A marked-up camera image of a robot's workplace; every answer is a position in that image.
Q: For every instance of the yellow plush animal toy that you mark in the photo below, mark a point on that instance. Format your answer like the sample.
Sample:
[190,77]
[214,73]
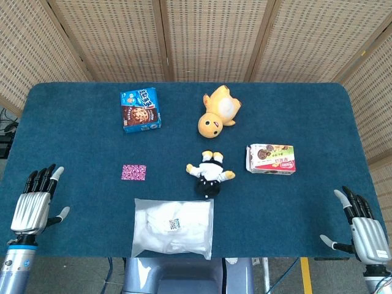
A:
[211,122]

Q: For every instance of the woven rattan folding screen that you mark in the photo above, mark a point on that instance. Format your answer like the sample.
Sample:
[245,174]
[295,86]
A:
[214,39]

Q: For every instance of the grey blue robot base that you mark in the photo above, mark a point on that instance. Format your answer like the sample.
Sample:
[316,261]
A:
[183,275]

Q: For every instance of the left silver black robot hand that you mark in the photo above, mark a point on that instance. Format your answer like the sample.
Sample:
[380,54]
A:
[30,211]

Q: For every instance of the black equipment box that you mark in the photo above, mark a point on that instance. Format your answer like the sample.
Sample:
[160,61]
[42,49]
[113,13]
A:
[4,147]

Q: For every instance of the blue chocolate cookie box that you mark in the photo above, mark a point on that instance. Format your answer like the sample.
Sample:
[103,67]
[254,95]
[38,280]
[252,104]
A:
[139,107]

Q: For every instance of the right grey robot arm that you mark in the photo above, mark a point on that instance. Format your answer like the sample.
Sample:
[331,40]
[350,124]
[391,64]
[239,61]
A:
[375,281]

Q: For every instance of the pink patterned card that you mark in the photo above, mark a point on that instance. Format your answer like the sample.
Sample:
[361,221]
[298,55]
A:
[133,172]

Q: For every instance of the black white plush toy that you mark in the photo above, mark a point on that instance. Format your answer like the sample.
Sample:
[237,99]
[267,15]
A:
[209,171]

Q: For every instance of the white metal table leg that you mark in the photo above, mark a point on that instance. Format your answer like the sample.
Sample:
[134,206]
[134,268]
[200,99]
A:
[266,275]

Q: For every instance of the blue felt table cover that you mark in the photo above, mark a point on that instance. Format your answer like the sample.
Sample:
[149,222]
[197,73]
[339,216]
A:
[76,137]

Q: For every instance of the white red biscuit box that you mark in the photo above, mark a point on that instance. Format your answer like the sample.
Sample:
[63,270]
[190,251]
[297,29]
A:
[272,159]

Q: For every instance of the clear bag with white cloth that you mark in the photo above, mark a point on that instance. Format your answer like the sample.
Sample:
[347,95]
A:
[171,226]

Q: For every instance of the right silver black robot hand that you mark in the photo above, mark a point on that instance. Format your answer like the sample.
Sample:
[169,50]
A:
[372,239]

